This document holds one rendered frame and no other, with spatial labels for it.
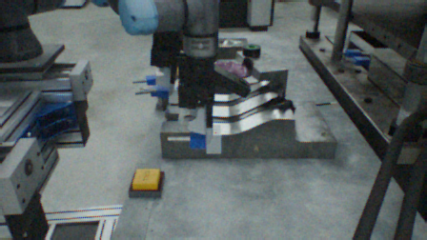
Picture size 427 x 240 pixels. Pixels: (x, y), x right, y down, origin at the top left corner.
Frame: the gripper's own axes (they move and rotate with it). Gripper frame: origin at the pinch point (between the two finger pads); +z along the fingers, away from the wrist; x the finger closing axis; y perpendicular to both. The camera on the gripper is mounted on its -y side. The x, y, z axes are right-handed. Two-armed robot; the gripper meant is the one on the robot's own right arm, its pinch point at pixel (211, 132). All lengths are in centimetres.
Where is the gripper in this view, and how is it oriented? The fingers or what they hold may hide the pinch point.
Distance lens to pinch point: 82.4
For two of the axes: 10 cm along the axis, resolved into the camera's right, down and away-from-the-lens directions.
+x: 0.0, 4.9, -8.7
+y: -10.0, 0.0, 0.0
